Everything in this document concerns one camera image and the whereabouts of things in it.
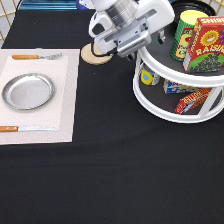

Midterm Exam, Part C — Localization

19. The white two-tier lazy Susan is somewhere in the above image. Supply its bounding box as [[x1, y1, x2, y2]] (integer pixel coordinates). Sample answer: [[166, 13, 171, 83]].
[[132, 13, 224, 124]]

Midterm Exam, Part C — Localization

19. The yellow and blue can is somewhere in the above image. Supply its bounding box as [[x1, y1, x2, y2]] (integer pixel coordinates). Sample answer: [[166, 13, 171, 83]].
[[140, 69, 160, 85]]

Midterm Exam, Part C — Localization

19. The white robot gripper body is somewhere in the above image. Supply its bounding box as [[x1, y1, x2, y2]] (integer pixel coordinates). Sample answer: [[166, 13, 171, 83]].
[[89, 0, 175, 58]]

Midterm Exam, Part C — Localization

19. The round silver metal plate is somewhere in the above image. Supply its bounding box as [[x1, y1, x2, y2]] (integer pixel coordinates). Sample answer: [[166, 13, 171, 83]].
[[2, 73, 55, 110]]

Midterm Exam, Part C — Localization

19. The wooden handled knife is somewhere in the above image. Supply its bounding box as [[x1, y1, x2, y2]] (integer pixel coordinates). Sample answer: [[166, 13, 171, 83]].
[[0, 126, 57, 132]]

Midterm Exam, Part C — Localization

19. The red raisin box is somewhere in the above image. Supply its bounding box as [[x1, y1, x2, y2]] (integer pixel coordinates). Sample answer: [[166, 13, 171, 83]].
[[183, 16, 224, 73]]

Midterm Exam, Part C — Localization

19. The black ribbed bowl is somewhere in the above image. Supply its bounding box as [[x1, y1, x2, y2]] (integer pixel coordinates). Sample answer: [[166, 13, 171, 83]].
[[171, 0, 216, 17]]

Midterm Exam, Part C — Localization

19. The beige woven placemat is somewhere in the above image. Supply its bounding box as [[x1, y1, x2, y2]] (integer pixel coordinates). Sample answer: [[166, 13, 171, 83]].
[[0, 49, 80, 145]]

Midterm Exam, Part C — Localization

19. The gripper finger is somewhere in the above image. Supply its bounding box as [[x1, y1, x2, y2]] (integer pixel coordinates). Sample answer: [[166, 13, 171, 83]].
[[136, 54, 144, 69], [158, 29, 166, 44]]

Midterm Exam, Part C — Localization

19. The wooden handled fork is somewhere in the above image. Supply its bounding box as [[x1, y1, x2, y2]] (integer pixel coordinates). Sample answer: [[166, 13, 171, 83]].
[[12, 53, 62, 60]]

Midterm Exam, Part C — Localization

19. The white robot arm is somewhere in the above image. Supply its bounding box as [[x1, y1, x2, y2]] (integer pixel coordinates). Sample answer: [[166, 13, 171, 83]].
[[89, 0, 175, 59]]

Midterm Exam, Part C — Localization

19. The red snack box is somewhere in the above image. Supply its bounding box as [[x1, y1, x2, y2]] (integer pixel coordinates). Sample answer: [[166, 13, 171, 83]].
[[175, 88, 211, 114]]

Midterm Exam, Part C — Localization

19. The green and yellow canister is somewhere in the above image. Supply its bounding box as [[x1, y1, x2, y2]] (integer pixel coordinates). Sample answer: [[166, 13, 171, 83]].
[[170, 10, 207, 61]]

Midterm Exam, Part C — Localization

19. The round wooden coaster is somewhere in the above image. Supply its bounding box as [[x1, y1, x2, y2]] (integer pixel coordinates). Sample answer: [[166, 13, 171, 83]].
[[81, 43, 112, 65]]

